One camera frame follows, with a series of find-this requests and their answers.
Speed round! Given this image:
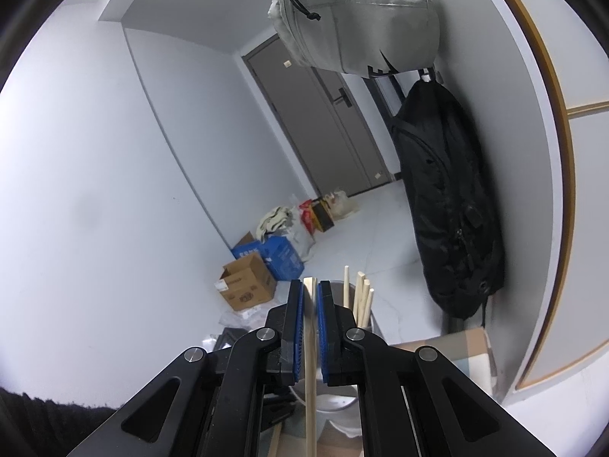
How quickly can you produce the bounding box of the white wood-trimmed cabinet panel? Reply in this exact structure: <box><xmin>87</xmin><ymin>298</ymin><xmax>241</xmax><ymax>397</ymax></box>
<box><xmin>476</xmin><ymin>0</ymin><xmax>609</xmax><ymax>391</ymax></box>

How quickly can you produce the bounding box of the black backpack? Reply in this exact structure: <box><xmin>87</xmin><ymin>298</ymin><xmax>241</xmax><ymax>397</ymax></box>
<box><xmin>386</xmin><ymin>78</ymin><xmax>506</xmax><ymax>329</ymax></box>

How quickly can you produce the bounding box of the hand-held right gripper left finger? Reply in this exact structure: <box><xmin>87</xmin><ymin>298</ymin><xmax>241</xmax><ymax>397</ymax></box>
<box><xmin>67</xmin><ymin>280</ymin><xmax>305</xmax><ymax>457</ymax></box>

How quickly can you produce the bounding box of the dark cloth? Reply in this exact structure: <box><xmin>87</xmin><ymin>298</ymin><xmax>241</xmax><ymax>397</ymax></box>
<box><xmin>0</xmin><ymin>387</ymin><xmax>117</xmax><ymax>457</ymax></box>

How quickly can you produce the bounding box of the clear plastic bag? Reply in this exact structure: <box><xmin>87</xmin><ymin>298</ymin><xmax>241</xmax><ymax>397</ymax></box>
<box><xmin>288</xmin><ymin>219</ymin><xmax>317</xmax><ymax>260</ymax></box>

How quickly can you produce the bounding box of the white shopping bag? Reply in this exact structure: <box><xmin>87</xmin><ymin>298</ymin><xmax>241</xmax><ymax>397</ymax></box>
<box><xmin>326</xmin><ymin>190</ymin><xmax>361</xmax><ymax>220</ymax></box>

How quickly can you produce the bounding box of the grey backpack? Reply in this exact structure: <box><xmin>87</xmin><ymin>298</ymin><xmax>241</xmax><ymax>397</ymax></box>
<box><xmin>267</xmin><ymin>0</ymin><xmax>441</xmax><ymax>77</ymax></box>

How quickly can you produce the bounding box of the white cloth bag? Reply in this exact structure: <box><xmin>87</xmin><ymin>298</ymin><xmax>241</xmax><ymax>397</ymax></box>
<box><xmin>255</xmin><ymin>206</ymin><xmax>298</xmax><ymax>241</ymax></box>

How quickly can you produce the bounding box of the cardboard box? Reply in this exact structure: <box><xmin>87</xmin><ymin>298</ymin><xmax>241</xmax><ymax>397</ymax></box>
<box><xmin>215</xmin><ymin>252</ymin><xmax>278</xmax><ymax>312</ymax></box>

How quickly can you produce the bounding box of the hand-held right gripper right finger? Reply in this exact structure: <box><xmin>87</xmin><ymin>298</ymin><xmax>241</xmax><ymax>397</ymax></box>
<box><xmin>316</xmin><ymin>280</ymin><xmax>560</xmax><ymax>457</ymax></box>

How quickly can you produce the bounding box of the grey white plastic parcel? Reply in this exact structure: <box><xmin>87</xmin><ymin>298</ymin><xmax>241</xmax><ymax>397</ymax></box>
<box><xmin>202</xmin><ymin>307</ymin><xmax>272</xmax><ymax>344</ymax></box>

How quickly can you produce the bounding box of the dark metal door frame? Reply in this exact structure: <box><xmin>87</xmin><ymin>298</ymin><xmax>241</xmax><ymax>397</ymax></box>
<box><xmin>364</xmin><ymin>71</ymin><xmax>405</xmax><ymax>182</ymax></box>

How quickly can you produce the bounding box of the blue box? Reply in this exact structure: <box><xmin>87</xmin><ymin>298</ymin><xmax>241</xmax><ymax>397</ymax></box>
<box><xmin>231</xmin><ymin>231</ymin><xmax>305</xmax><ymax>281</ymax></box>

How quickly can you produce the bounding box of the grey door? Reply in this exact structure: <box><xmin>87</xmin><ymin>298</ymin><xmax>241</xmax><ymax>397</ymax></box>
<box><xmin>242</xmin><ymin>35</ymin><xmax>398</xmax><ymax>198</ymax></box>

